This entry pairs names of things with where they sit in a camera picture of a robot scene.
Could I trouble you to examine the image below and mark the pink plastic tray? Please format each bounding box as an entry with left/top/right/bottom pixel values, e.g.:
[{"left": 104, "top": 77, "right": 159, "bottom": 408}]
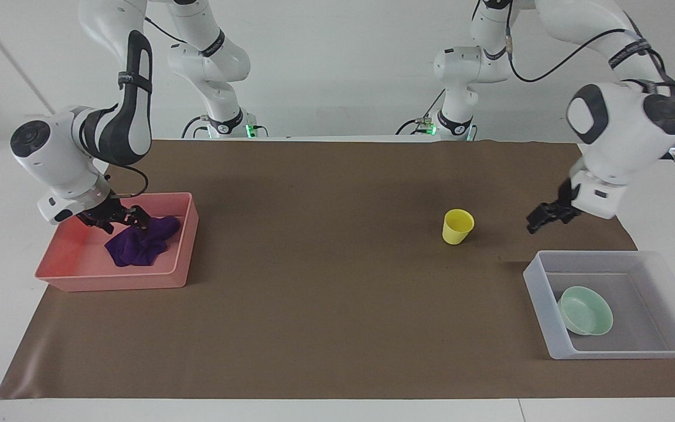
[{"left": 35, "top": 192, "right": 200, "bottom": 292}]

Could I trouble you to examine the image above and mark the yellow plastic cup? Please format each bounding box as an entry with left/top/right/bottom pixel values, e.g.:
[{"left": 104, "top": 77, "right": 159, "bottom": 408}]
[{"left": 442, "top": 209, "right": 475, "bottom": 246}]

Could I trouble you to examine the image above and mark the purple cloth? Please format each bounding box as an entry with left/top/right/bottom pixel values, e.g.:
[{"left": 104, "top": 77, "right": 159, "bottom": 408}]
[{"left": 104, "top": 215, "right": 182, "bottom": 268}]

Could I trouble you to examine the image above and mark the light green bowl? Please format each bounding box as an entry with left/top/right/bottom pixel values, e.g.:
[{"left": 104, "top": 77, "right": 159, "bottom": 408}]
[{"left": 557, "top": 285, "right": 615, "bottom": 336}]

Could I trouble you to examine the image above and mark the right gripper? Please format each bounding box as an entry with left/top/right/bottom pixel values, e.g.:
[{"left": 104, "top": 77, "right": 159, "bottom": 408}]
[{"left": 76, "top": 196, "right": 152, "bottom": 234}]

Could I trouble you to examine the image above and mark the clear plastic box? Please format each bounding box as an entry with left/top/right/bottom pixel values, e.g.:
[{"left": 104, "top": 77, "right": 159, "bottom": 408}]
[{"left": 523, "top": 250, "right": 675, "bottom": 360}]

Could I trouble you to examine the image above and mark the black cable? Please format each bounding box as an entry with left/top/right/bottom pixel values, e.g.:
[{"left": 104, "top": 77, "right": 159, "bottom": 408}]
[
  {"left": 108, "top": 165, "right": 150, "bottom": 198},
  {"left": 621, "top": 11, "right": 675, "bottom": 98},
  {"left": 144, "top": 16, "right": 190, "bottom": 46},
  {"left": 181, "top": 115, "right": 212, "bottom": 139},
  {"left": 506, "top": 0, "right": 628, "bottom": 84},
  {"left": 396, "top": 88, "right": 447, "bottom": 136}
]

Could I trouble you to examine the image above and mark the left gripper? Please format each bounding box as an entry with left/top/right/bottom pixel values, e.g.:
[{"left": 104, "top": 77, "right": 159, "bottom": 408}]
[{"left": 526, "top": 178, "right": 582, "bottom": 235}]

